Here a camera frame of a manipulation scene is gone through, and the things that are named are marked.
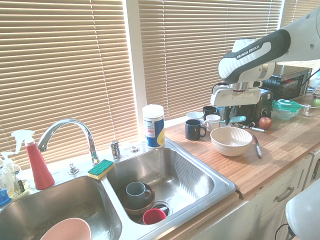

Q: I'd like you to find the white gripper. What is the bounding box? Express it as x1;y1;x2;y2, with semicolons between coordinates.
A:
209;86;263;127

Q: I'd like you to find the metal drawer handle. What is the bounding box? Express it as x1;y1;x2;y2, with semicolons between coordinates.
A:
275;185;296;203

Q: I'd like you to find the clear soap dispenser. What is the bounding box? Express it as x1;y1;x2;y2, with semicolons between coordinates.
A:
0;150;29;200

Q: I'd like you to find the narrow beige window blind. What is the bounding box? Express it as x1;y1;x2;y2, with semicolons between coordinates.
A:
280;0;320;69

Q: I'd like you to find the chrome gooseneck faucet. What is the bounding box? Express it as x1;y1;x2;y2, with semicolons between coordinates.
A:
36;118;101;167

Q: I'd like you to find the white ceramic mug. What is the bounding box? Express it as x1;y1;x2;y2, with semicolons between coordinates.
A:
202;114;222;133
185;111;206;124

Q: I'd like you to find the wide beige window blind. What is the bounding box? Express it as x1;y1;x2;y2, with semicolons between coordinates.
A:
0;0;140;171

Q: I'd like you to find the metal utensil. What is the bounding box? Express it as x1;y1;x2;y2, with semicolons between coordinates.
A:
241;123;267;134

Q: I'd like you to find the grey mug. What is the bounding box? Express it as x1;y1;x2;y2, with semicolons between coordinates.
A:
125;181;153;211

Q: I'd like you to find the black and steel toaster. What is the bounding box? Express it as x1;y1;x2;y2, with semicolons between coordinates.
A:
223;87;275;127

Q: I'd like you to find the disinfecting wipes canister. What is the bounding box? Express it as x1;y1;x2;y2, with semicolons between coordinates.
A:
141;103;166;150

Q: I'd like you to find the glass container with green lid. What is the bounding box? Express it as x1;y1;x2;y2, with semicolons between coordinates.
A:
271;98;302;121

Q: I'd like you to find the black ceramic mug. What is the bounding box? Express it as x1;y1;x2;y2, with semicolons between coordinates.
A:
184;118;208;141
202;105;219;119

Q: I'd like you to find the pink plastic bowl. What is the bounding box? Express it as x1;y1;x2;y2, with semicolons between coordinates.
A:
39;217;92;240

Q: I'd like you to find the cream ribbed bowl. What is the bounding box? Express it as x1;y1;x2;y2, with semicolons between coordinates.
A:
209;126;254;158

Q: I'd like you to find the clear glass dish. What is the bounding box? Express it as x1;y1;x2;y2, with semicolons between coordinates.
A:
297;94;320;117

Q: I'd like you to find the chrome sink sprayer cap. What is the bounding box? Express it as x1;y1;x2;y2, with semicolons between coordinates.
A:
67;161;80;175

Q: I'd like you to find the red cup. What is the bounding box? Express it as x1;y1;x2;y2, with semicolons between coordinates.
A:
142;208;167;226

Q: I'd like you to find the blue liquid bottle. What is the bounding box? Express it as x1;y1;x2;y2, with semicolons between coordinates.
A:
0;169;10;206

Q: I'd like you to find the stainless steel double sink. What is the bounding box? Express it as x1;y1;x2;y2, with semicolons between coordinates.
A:
0;138;237;240

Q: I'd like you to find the green and yellow sponge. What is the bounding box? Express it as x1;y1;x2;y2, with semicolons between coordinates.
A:
87;158;116;181

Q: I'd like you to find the white-handled table knife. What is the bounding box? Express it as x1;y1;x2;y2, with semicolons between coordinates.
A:
252;134;264;159

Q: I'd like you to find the red apple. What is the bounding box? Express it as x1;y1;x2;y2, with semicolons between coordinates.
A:
258;116;273;130

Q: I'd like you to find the red spray bottle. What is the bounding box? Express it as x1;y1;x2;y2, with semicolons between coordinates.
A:
10;129;56;191

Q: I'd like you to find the brown wooden bowl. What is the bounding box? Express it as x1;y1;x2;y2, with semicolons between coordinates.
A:
117;183;156;217

